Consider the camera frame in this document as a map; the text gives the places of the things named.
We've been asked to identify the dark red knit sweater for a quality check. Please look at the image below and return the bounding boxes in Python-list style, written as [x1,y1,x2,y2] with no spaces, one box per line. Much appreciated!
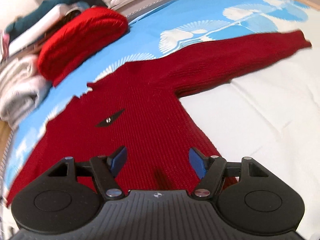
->
[7,30,311,203]

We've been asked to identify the folded white pink clothes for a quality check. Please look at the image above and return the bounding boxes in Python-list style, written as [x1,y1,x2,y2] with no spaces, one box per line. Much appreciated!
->
[1,4,84,61]

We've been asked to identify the blue white patterned bedsheet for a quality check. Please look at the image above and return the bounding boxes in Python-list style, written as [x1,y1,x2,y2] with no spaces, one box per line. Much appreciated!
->
[1,0,319,239]

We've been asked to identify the folded white fleece blanket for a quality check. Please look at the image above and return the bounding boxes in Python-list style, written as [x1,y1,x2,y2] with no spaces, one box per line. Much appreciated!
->
[1,54,52,130]

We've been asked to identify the folded bright red sweater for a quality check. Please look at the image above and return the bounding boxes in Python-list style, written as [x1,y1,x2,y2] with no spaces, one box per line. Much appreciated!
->
[38,7,129,87]

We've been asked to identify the teal shark plush toy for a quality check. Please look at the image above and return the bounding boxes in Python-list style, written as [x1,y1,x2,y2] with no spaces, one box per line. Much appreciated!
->
[4,0,107,34]

